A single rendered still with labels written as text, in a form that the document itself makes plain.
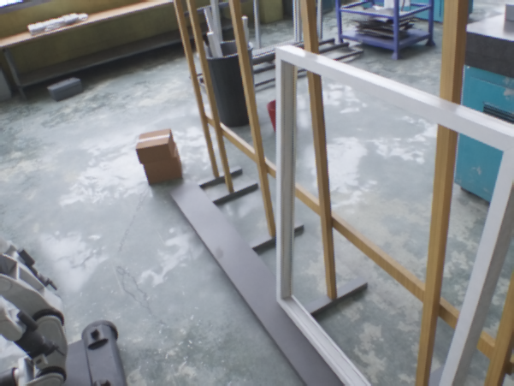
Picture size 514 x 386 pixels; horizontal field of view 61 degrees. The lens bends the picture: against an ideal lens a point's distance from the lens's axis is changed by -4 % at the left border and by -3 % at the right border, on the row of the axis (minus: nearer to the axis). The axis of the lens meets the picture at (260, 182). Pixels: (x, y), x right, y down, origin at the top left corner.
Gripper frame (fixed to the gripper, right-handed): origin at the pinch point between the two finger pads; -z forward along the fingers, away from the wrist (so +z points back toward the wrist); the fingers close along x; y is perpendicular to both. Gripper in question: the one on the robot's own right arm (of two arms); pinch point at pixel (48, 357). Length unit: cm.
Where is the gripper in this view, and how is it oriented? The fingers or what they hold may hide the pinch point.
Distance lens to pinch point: 212.8
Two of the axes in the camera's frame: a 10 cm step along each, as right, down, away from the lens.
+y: -4.3, -4.3, 8.0
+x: 8.5, -5.0, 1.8
